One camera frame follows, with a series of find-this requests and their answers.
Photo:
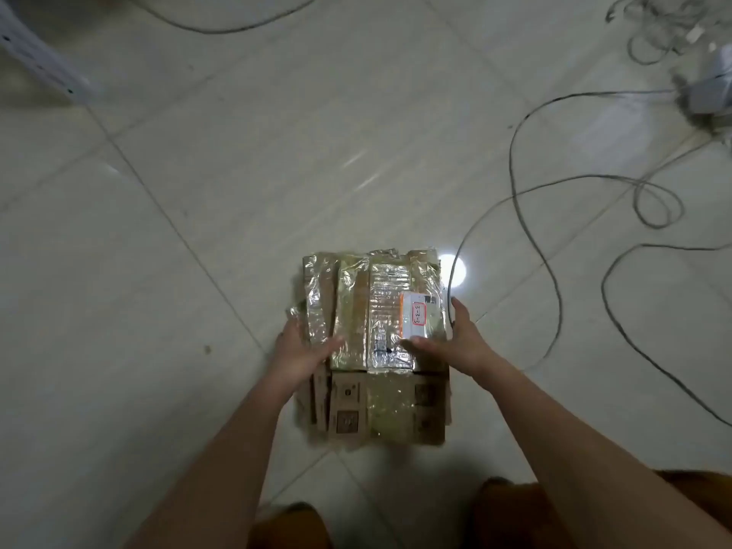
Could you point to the person's left hand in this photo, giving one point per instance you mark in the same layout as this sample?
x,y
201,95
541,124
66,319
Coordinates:
x,y
295,358

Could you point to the person's left leg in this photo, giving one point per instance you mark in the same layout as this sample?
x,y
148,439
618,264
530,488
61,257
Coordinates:
x,y
292,529

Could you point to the person's right hand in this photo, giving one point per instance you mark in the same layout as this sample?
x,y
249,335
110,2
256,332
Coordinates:
x,y
463,351

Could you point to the stack of cardboard boxes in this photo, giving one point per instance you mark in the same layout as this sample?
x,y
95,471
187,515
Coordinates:
x,y
372,303

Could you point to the person's right forearm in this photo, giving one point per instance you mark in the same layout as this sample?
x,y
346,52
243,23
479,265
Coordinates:
x,y
583,457

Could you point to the white slanted bar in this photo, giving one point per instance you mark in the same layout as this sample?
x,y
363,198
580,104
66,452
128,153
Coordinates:
x,y
40,57

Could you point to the person's left forearm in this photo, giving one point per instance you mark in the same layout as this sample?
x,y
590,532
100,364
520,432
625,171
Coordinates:
x,y
223,474

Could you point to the person's right leg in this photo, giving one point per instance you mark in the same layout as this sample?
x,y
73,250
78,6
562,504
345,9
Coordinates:
x,y
503,520

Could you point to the person's leg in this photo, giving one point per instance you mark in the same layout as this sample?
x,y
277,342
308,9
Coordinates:
x,y
292,529
503,520

